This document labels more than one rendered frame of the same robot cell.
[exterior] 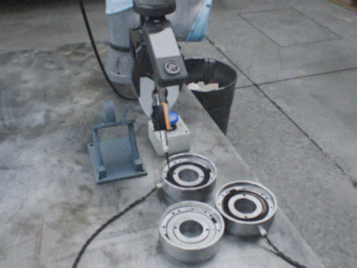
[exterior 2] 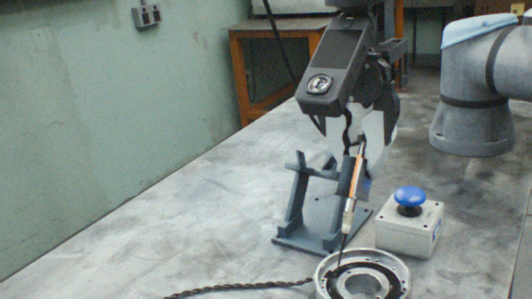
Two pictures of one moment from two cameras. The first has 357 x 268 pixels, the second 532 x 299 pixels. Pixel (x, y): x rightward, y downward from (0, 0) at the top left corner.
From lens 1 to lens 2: 0.48 m
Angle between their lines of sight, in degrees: 48
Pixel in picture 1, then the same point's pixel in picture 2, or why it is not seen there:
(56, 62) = not seen: hidden behind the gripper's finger
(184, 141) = (419, 241)
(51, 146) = (283, 185)
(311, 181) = not seen: outside the picture
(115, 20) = (445, 58)
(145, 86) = (332, 120)
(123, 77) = (441, 140)
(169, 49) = (336, 59)
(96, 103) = not seen: hidden behind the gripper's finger
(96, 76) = (418, 134)
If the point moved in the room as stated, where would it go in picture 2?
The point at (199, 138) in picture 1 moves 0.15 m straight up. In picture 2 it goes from (464, 253) to (472, 145)
